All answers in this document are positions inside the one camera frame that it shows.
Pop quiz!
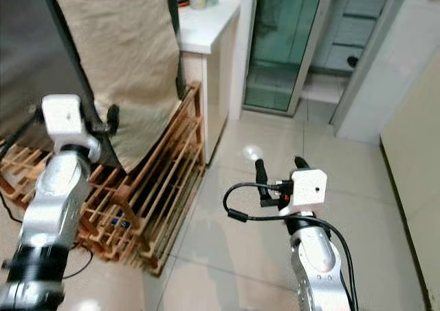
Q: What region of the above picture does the fridge door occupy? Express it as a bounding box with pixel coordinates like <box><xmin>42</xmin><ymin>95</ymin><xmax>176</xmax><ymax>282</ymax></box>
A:
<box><xmin>0</xmin><ymin>0</ymin><xmax>104</xmax><ymax>162</ymax></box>

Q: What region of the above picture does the beige cloth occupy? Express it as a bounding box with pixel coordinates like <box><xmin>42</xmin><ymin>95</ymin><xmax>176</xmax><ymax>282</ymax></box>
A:
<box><xmin>47</xmin><ymin>0</ymin><xmax>184</xmax><ymax>175</ymax></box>

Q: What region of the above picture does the wooden slatted rack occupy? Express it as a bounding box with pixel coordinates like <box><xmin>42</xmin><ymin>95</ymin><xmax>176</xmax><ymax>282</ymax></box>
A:
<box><xmin>0</xmin><ymin>81</ymin><xmax>208</xmax><ymax>277</ymax></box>

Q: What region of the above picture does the beige tall cabinet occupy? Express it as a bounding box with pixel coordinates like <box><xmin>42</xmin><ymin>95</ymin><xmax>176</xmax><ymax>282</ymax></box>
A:
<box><xmin>379</xmin><ymin>48</ymin><xmax>440</xmax><ymax>311</ymax></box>

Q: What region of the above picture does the green glass sliding door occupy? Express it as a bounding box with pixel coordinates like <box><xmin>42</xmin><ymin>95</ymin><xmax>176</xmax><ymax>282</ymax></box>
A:
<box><xmin>242</xmin><ymin>0</ymin><xmax>336</xmax><ymax>117</ymax></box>

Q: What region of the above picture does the white counter cabinet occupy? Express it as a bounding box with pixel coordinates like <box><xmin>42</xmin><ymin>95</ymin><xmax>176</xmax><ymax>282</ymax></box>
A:
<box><xmin>174</xmin><ymin>0</ymin><xmax>243</xmax><ymax>166</ymax></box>

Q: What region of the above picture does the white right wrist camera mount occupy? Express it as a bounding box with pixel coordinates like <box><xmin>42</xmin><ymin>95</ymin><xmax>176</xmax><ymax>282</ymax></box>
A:
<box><xmin>288</xmin><ymin>168</ymin><xmax>328</xmax><ymax>213</ymax></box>

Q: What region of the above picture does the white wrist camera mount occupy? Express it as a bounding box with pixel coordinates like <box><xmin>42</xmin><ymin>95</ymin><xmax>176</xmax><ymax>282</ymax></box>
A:
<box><xmin>41</xmin><ymin>94</ymin><xmax>88</xmax><ymax>142</ymax></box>
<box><xmin>288</xmin><ymin>168</ymin><xmax>328</xmax><ymax>213</ymax></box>

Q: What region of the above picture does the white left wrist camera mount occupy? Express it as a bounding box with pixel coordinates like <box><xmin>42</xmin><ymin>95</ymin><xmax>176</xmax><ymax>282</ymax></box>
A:
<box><xmin>41</xmin><ymin>94</ymin><xmax>88</xmax><ymax>142</ymax></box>

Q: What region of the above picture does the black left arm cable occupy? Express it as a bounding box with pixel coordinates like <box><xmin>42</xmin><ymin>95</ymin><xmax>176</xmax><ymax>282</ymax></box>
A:
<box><xmin>0</xmin><ymin>110</ymin><xmax>43</xmax><ymax>162</ymax></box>

